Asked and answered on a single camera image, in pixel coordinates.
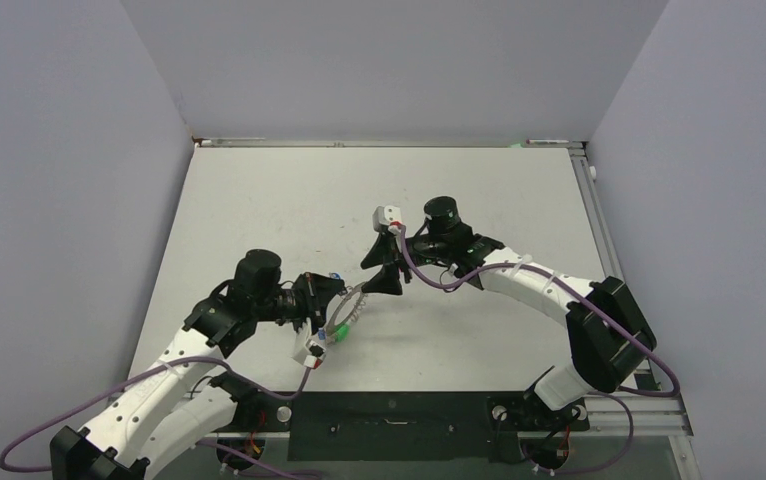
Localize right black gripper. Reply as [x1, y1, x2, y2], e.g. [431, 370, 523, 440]
[362, 231, 451, 292]

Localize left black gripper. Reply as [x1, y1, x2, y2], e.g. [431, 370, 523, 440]
[253, 271, 343, 338]

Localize silver disc key ring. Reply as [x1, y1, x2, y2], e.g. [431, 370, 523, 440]
[324, 281, 371, 346]

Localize green key tag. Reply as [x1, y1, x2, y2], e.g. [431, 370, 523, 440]
[330, 325, 350, 343]

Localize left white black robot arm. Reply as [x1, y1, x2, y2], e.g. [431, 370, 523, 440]
[50, 249, 345, 479]

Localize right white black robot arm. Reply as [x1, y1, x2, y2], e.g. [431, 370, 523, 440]
[361, 196, 657, 428]

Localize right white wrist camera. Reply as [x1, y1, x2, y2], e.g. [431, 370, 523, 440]
[372, 205, 403, 233]

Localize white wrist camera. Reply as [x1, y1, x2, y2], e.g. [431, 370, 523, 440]
[291, 320, 327, 369]
[372, 205, 403, 233]

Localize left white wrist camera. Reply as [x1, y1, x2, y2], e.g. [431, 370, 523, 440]
[291, 320, 327, 369]

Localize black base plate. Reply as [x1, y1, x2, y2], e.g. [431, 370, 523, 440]
[219, 391, 590, 462]

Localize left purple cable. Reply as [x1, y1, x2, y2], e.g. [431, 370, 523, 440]
[0, 356, 315, 480]

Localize purple cable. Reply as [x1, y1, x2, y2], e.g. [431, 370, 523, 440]
[0, 356, 315, 480]
[396, 225, 681, 478]

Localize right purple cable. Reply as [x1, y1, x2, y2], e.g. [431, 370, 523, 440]
[396, 225, 681, 478]

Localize aluminium frame rail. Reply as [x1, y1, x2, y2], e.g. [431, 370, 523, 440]
[96, 390, 694, 440]

